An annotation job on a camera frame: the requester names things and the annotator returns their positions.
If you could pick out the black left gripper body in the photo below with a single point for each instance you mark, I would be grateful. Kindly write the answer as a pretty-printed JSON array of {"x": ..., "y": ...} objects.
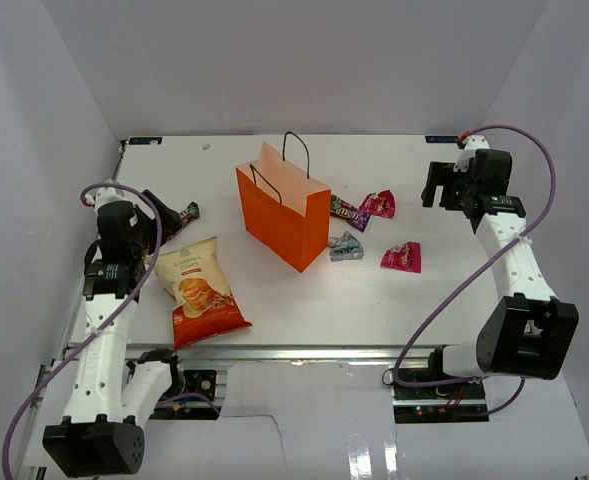
[{"x": 147, "y": 239}]

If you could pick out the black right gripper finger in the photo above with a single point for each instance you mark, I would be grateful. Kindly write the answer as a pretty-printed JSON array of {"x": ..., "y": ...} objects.
[
  {"x": 440, "y": 173},
  {"x": 428, "y": 194}
]

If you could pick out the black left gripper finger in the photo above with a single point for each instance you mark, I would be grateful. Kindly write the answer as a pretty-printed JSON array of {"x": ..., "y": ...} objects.
[
  {"x": 152, "y": 198},
  {"x": 171, "y": 221}
]

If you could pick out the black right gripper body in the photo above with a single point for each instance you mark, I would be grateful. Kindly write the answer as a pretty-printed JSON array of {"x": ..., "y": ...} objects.
[{"x": 457, "y": 187}]

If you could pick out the brown purple M&M's packet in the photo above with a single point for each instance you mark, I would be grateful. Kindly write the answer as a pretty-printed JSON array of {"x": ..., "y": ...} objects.
[{"x": 190, "y": 213}]

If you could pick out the cassava chips bag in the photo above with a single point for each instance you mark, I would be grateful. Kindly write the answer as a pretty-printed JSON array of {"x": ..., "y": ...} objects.
[{"x": 204, "y": 303}]

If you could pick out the pink snack packet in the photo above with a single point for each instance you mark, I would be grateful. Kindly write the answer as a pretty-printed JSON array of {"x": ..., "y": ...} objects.
[
  {"x": 380, "y": 204},
  {"x": 406, "y": 258}
]

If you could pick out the silver candy wrapper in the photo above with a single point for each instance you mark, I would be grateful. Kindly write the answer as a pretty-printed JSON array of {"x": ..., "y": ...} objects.
[{"x": 345, "y": 247}]

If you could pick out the orange paper bag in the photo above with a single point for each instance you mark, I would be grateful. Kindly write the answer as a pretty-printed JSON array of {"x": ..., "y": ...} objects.
[{"x": 284, "y": 207}]

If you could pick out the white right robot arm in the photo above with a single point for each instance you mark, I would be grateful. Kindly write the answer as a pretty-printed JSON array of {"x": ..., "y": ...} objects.
[{"x": 529, "y": 332}]

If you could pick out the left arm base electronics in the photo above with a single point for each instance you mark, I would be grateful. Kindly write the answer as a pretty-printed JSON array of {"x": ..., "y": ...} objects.
[{"x": 198, "y": 399}]

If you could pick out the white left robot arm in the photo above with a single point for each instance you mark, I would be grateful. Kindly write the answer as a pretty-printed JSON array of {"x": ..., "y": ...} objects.
[{"x": 101, "y": 432}]

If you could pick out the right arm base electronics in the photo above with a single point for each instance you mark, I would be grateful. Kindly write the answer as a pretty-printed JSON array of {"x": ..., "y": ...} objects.
[{"x": 459, "y": 403}]

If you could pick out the blue table label right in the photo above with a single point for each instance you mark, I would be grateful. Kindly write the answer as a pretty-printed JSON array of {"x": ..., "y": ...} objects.
[{"x": 441, "y": 139}]

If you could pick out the blue table label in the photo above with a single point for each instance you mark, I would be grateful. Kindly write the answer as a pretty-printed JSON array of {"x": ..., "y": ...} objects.
[
  {"x": 145, "y": 141},
  {"x": 441, "y": 139}
]

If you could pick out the blue table label left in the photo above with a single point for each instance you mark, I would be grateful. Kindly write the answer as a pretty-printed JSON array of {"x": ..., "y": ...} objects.
[{"x": 145, "y": 141}]

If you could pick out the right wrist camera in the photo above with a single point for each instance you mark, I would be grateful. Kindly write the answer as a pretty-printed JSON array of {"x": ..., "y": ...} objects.
[{"x": 467, "y": 150}]

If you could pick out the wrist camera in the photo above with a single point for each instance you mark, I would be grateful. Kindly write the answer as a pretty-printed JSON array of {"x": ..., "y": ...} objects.
[
  {"x": 467, "y": 150},
  {"x": 110, "y": 193}
]

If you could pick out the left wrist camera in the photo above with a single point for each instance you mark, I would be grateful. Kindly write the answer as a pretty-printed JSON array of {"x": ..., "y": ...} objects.
[{"x": 110, "y": 193}]

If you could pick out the aluminium table frame rail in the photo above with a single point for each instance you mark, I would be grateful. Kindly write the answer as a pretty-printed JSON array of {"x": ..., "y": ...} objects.
[{"x": 333, "y": 311}]

